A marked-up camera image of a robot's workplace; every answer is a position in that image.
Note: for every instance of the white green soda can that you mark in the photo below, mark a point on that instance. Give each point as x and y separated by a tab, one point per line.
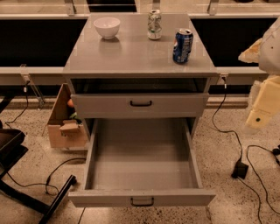
154	25

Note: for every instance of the black power adapter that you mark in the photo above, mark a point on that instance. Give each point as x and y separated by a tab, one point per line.
240	170

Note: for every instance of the grey top drawer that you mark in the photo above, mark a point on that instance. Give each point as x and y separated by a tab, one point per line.
139	105

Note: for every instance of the grey drawer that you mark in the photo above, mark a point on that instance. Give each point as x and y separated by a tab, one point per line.
141	163
139	105

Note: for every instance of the blue pepsi can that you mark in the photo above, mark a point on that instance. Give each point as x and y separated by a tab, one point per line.
182	45

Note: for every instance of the black chair base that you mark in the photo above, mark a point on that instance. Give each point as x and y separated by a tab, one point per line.
42	171

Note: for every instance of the grey drawer cabinet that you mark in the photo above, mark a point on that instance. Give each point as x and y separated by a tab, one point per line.
130	63

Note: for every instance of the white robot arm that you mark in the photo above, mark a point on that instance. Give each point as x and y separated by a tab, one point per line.
266	53

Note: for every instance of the grey railing beam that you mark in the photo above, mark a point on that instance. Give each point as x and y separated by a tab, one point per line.
17	76

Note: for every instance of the cardboard box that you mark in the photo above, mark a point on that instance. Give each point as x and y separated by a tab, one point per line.
63	130

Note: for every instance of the white ceramic bowl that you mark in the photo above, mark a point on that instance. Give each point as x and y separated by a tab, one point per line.
107	27

